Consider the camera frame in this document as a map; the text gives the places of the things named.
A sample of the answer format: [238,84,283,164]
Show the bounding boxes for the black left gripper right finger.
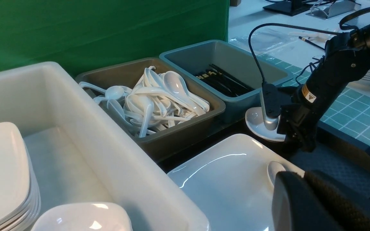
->
[304,171,370,231]

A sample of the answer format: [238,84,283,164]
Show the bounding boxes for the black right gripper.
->
[277,86,320,152]

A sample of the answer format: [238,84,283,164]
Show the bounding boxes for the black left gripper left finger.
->
[271,171,343,231]

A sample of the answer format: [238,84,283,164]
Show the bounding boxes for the white small sauce dish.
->
[245,107,286,142]

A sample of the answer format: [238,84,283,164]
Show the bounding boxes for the white spoon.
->
[266,161,286,187]

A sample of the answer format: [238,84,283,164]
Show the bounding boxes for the large white rice plate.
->
[168,133,304,231]

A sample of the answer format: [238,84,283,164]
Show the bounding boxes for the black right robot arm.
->
[277,7,370,152]

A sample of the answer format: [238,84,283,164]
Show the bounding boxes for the white plate stack lower plates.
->
[0,148,41,231]

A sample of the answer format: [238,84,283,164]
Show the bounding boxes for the top white square plate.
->
[0,122,30,223]

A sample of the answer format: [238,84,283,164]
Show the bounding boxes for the blue-grey plastic bin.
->
[159,40,294,124]

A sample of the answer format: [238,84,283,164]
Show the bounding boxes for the clear plastic bag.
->
[228,28,297,54]

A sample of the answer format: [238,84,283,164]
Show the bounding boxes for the black chopsticks bundle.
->
[194,64,255,98]

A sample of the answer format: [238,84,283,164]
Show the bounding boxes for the brown plastic bin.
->
[75,57,225,161]

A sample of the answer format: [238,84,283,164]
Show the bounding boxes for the white ceramic spoons pile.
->
[78,66,211,138]

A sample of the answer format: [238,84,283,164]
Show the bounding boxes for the white small dish stack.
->
[32,202,133,231]

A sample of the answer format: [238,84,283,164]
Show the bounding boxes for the large white plastic tub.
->
[0,62,212,231]

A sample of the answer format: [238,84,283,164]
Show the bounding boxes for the green backdrop cloth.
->
[0,0,229,76]

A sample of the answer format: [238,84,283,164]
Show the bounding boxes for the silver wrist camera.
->
[260,82,281,131]

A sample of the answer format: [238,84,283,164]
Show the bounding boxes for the black camera cable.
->
[248,22,343,84]

